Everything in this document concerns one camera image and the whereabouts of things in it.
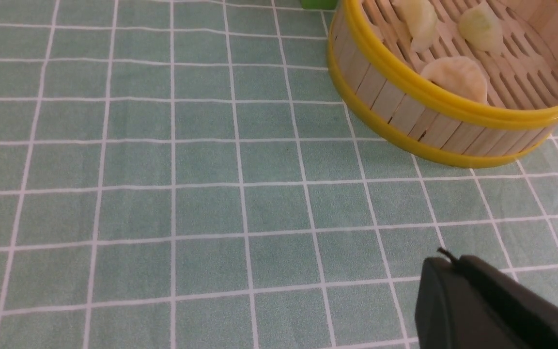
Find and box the bamboo steamer tray yellow rim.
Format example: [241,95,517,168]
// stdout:
[327,0,558,168]

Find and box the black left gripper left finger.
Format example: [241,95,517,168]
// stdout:
[416,247,529,349]

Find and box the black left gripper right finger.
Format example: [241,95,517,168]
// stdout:
[458,255,558,349]

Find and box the small green block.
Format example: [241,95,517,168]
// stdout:
[299,0,339,10]

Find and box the green checked tablecloth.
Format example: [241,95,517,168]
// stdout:
[0,0,558,349]

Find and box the white dumpling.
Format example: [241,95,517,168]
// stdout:
[420,57,489,104]

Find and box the pale green dumpling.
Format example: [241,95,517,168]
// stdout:
[392,0,439,53]
[458,0,504,56]

